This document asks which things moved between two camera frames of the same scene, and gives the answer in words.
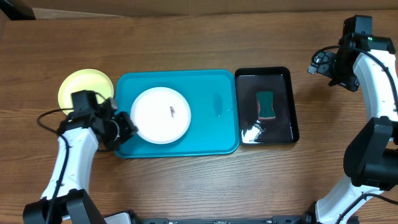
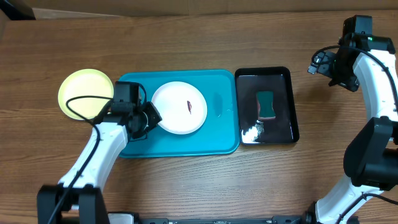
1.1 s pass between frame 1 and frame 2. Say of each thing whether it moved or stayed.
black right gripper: stayed
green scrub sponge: stayed
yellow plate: stayed
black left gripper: moved
